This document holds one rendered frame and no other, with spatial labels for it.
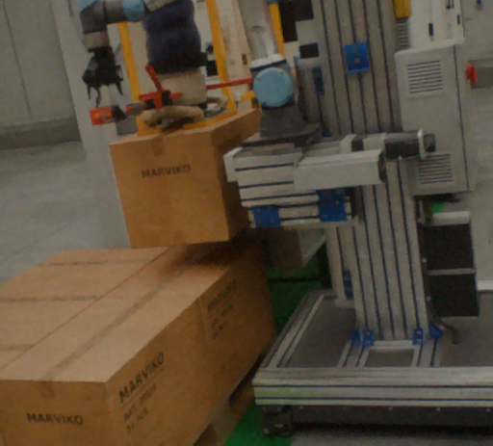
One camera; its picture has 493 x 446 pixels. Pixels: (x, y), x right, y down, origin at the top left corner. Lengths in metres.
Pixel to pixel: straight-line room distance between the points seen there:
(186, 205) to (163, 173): 0.14
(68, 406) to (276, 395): 0.76
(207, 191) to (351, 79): 0.63
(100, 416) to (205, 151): 0.97
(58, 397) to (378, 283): 1.16
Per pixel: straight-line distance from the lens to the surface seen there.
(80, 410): 2.16
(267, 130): 2.40
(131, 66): 4.61
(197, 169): 2.60
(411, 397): 2.49
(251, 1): 2.25
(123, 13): 2.32
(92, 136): 4.20
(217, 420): 2.67
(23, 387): 2.24
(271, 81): 2.23
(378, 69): 2.49
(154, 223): 2.72
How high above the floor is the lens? 1.38
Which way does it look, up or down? 13 degrees down
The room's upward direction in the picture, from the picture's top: 10 degrees counter-clockwise
